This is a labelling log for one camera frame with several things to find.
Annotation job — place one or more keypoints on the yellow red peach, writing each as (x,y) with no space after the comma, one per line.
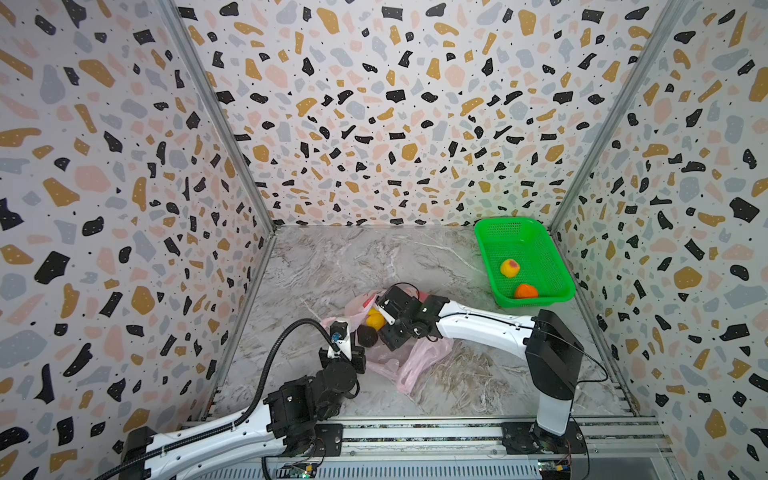
(510,268)

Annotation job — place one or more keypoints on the green plastic basket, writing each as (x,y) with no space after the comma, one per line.
(528,242)

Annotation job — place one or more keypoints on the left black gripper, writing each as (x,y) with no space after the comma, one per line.
(358,360)

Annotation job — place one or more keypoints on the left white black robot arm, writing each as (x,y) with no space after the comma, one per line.
(282,424)

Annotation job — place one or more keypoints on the small circuit board left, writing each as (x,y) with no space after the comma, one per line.
(300,470)

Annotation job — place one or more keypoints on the pink plastic bag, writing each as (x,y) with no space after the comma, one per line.
(404,366)

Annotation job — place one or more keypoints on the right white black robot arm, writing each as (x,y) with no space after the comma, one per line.
(552,352)

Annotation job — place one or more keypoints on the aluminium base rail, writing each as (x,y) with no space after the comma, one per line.
(470,448)

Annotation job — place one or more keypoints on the dark avocado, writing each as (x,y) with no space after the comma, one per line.
(367,336)

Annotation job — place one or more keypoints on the small circuit board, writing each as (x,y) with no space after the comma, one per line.
(300,470)
(554,469)

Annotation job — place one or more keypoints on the yellow lemon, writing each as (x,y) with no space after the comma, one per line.
(375,319)

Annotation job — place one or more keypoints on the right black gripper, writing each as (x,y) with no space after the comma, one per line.
(391,323)

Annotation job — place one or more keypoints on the orange fruit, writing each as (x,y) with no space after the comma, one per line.
(526,291)

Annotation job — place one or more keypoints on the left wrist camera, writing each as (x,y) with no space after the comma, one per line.
(341,341)

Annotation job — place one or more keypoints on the small circuit board right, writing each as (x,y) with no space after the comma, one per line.
(554,469)

